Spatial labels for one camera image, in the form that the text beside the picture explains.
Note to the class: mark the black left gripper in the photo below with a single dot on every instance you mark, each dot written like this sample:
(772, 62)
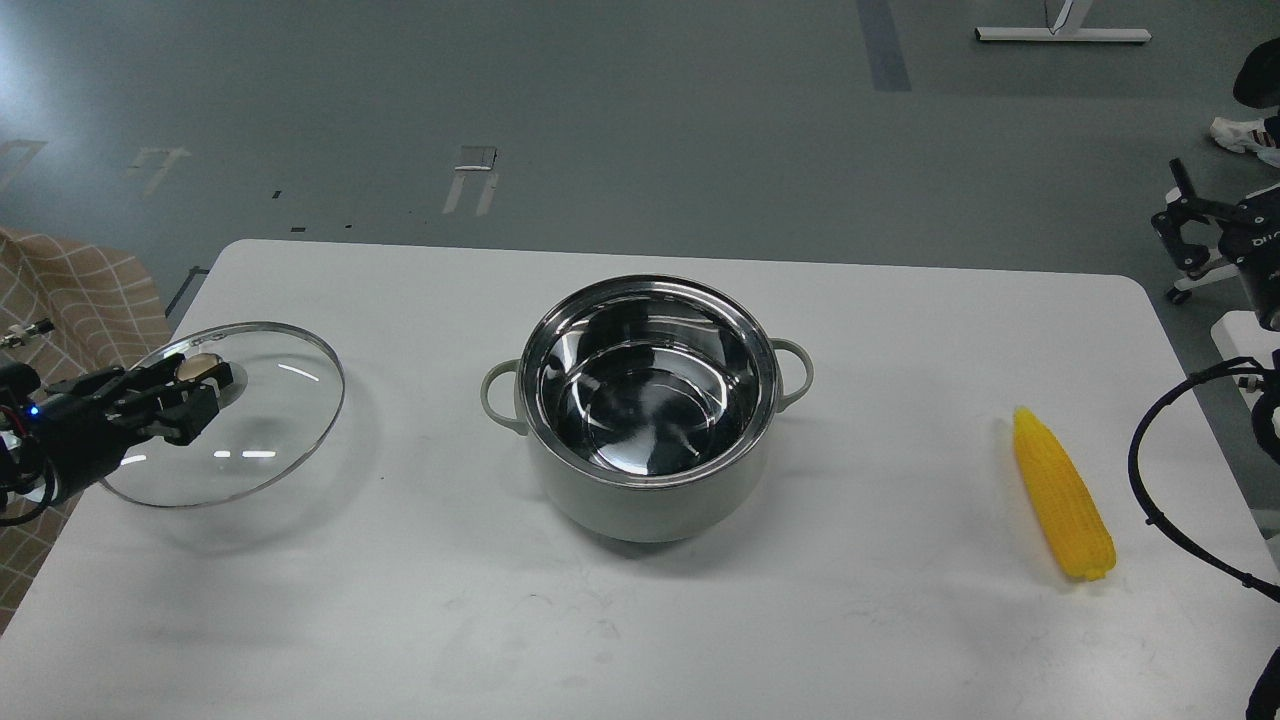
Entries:
(81, 444)

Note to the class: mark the white desk foot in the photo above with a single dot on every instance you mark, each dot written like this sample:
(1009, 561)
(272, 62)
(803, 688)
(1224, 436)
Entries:
(1067, 27)

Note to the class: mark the grey cooking pot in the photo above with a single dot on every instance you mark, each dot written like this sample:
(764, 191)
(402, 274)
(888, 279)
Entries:
(647, 400)

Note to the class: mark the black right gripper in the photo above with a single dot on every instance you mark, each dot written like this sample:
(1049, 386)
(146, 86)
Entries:
(1251, 241)

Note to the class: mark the white sneaker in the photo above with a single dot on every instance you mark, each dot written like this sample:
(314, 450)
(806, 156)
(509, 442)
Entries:
(1258, 137)

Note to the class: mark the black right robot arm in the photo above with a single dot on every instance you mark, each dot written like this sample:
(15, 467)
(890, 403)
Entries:
(1199, 536)

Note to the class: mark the glass pot lid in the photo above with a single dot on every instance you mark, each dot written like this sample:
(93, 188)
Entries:
(287, 390)

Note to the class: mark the brown checked cloth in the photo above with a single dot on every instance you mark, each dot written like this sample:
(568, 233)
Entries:
(103, 303)

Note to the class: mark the white office chair base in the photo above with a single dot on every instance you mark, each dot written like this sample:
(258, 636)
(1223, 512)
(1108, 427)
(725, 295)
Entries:
(1217, 270)

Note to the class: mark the yellow corn cob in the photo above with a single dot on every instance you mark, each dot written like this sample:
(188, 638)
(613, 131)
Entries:
(1070, 522)

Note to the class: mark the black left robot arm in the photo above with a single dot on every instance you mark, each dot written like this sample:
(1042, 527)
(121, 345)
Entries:
(23, 476)

